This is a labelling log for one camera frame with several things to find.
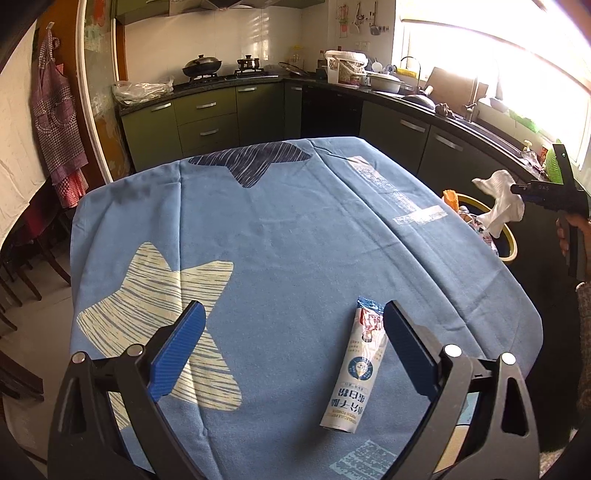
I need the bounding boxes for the range hood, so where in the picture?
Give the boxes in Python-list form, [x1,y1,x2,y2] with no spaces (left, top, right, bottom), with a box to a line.
[168,0,260,17]

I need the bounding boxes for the black frying pan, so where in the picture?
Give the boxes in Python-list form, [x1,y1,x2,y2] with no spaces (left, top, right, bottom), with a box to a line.
[402,88,437,110]

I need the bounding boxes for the hanging kitchen utensils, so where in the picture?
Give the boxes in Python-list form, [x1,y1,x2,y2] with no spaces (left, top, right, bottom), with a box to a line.
[336,0,385,38]

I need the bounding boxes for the checked pink apron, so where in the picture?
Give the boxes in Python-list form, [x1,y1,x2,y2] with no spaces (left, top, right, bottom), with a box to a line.
[30,28,89,208]

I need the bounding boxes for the white stick packet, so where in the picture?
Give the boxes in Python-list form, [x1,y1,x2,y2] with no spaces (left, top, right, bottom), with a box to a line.
[320,295,387,435]

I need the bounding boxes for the white plastic bucket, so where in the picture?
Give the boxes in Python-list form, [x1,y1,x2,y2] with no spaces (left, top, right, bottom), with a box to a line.
[324,50,369,86]

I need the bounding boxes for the dark wooden chair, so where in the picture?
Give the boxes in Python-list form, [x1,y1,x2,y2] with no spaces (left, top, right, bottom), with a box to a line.
[0,251,44,404]
[21,198,75,289]

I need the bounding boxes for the printed snack wrapper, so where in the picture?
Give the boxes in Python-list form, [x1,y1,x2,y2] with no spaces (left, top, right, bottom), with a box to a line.
[464,210,499,254]

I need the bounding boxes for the yellow rimmed trash bin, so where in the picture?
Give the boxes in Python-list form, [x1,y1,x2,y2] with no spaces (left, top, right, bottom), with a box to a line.
[455,193,519,263]

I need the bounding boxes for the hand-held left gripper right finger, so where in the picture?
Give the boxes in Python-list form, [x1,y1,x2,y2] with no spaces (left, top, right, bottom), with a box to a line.
[383,300,541,480]

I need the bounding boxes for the wooden cutting board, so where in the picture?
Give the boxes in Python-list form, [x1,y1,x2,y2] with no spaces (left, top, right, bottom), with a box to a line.
[427,67,479,114]

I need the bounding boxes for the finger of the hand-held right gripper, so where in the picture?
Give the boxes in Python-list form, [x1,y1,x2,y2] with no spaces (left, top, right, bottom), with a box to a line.
[510,181,550,202]

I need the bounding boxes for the person's right hand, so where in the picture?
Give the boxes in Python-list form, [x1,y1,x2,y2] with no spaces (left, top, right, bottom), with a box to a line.
[555,213,591,259]

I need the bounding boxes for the white table cloth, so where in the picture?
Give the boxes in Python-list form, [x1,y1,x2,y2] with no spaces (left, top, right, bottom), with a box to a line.
[0,21,51,241]

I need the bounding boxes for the white framed sliding door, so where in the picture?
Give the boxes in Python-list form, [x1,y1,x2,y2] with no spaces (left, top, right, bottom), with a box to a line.
[76,0,131,183]

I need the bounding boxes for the green plastic colander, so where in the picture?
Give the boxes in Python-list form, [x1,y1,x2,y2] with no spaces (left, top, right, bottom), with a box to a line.
[545,141,567,183]

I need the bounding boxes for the blue star print tablecloth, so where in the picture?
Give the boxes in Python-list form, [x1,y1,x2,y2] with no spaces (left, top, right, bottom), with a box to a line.
[69,137,543,480]

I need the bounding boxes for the white tissue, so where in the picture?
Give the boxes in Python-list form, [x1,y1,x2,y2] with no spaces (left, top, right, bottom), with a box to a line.
[472,169,526,238]

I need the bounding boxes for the green sink cabinet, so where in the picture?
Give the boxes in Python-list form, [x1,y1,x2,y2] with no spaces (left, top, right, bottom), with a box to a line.
[360,99,532,190]

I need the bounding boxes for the black wok with lid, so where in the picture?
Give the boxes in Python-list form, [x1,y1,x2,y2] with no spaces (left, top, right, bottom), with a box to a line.
[181,54,223,78]

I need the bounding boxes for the white enamel basin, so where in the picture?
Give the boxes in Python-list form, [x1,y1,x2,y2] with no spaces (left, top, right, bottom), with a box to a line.
[369,71,408,92]

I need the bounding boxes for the black built-in appliance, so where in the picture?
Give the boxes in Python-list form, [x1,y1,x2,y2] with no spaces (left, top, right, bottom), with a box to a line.
[300,85,362,140]

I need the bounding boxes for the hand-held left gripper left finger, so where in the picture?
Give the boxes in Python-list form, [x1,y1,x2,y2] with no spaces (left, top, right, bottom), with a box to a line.
[47,300,207,480]

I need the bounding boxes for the clear plastic bag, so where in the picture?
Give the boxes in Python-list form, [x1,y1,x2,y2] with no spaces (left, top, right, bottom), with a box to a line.
[112,78,175,106]

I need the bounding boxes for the gas stove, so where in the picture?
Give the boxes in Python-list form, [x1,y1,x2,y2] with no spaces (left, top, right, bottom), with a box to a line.
[185,68,280,88]

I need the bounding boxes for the green drawer cabinet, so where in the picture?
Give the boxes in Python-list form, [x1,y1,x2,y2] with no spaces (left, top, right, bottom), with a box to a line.
[120,80,284,172]

